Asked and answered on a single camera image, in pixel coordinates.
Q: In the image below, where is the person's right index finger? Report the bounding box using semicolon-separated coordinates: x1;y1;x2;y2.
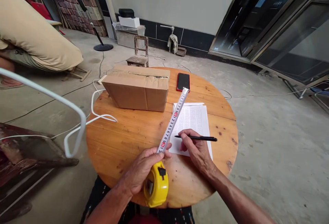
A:
179;128;204;139

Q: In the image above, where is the black pen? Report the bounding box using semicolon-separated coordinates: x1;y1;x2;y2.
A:
174;135;218;142

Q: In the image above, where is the person's right thumb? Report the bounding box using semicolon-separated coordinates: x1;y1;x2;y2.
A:
179;139;193;153

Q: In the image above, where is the person's right hand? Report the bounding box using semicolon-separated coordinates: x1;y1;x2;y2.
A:
179;128;218;169

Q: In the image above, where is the metal cabinet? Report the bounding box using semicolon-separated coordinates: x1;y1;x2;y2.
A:
112;21;146;50

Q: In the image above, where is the plain white paper sheet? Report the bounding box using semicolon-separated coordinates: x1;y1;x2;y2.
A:
172;102;205;107

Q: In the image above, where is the glass door with metal frame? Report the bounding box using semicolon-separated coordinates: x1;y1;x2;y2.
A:
207;0;329;86

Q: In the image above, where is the yellow tape measure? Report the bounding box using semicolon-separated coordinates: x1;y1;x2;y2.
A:
143;87;191;208

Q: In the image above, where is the white box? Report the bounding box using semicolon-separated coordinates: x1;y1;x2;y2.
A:
118;16;141;28

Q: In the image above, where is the hanging towel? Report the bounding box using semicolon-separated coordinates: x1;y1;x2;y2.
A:
167;34;179;55

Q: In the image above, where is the stack of bricks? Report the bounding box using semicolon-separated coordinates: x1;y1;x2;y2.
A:
51;0;109;38

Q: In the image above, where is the printed white paper sheet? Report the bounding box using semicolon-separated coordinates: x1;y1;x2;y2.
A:
168;105;214;162

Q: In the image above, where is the dark red wooden bench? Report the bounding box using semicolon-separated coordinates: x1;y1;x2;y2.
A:
0;122;80;223

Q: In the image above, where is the thick white cable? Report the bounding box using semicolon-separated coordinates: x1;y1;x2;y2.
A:
0;67;87;158

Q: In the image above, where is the black case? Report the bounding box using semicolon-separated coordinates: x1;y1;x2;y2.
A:
118;8;135;19

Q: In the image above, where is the person's left index finger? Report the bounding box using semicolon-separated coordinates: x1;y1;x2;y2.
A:
145;142;173;156

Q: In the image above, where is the person's left thumb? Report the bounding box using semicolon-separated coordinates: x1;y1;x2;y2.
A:
153;150;172;167

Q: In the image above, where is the brown cardboard box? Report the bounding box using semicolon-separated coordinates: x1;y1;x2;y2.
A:
101;65;171;113

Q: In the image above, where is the small wooden chair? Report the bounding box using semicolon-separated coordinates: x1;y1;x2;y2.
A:
125;35;150;68

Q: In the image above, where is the person's left hand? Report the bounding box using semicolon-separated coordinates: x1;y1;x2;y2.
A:
117;142;173;197

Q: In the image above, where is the thin white cable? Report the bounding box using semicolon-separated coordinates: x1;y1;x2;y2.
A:
0;81;118;141

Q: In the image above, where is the black floor stand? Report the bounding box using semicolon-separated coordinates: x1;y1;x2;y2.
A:
63;0;114;52

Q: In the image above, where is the phone with red case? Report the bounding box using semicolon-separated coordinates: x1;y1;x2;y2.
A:
176;72;191;93

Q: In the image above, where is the white water pipe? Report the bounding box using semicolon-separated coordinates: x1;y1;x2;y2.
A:
160;24;175;36

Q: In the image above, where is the low wooden stool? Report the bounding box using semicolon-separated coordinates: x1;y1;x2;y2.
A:
63;65;92;83

